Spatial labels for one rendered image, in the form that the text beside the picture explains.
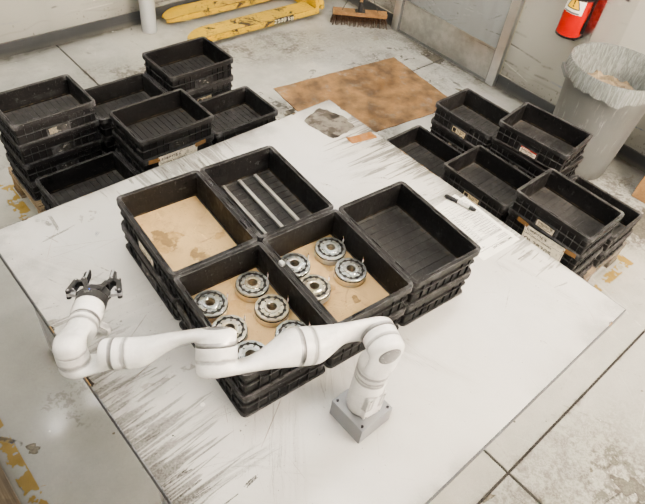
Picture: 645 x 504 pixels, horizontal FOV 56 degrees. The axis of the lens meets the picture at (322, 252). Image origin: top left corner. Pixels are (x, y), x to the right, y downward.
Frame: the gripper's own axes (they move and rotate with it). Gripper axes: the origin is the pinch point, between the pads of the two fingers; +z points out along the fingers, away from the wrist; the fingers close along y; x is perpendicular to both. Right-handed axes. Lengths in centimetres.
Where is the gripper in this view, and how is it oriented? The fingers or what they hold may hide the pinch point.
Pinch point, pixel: (100, 275)
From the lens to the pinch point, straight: 168.2
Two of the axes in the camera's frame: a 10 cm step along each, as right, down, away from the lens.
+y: -9.9, 0.1, -1.2
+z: -1.1, -5.3, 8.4
